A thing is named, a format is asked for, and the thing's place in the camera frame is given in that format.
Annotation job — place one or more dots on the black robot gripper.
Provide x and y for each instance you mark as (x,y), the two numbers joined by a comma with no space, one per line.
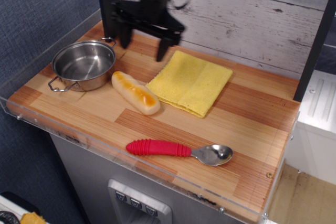
(148,16)

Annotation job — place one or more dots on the yellow cloth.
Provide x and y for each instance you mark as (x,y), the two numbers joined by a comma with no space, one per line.
(190,83)

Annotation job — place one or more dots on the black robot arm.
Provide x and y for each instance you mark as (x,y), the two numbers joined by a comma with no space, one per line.
(148,16)

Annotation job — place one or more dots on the toy bread loaf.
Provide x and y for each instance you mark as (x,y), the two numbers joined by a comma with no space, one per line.
(139,96)

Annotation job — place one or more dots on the stainless steel pot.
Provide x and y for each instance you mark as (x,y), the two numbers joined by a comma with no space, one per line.
(83,66)

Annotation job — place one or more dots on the grey cabinet with button panel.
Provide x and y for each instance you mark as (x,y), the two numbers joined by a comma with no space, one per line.
(110,192)

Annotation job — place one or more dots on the clear acrylic table guard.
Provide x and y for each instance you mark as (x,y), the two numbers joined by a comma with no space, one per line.
(253,115)

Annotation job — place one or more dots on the white appliance at right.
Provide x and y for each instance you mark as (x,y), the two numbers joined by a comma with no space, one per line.
(311,148)

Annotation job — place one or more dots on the yellow black object bottom left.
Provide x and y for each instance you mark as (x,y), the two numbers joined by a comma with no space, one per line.
(27,218)

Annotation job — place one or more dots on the red handled metal spoon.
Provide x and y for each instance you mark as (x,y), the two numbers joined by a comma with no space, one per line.
(211,155)

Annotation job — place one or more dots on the black right frame post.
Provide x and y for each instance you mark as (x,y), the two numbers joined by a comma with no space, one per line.
(316,48)

